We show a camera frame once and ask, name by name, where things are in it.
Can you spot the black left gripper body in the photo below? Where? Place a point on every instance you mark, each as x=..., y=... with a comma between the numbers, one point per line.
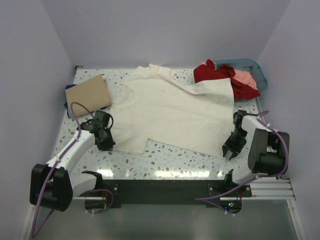
x=107, y=142

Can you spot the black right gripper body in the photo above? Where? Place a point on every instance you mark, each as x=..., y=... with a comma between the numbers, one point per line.
x=236, y=141

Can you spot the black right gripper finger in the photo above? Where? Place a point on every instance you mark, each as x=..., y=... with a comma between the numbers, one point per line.
x=233, y=155
x=224, y=150

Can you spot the cream white t-shirt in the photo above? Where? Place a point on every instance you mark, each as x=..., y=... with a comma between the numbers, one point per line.
x=152, y=105

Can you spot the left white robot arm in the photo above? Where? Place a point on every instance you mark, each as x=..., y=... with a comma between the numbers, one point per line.
x=51, y=186

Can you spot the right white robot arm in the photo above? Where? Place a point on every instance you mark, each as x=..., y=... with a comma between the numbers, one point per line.
x=268, y=154

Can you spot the folded tan t-shirt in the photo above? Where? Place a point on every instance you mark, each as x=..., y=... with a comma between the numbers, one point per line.
x=92, y=93

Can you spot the pink t-shirt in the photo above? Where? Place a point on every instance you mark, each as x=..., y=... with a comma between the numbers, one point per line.
x=245, y=78

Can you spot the red t-shirt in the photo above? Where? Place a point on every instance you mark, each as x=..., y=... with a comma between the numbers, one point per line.
x=208, y=71

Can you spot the teal plastic basket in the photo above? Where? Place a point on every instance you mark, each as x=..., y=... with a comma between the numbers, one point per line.
x=247, y=65

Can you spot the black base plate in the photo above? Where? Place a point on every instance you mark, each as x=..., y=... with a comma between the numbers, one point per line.
x=165, y=192

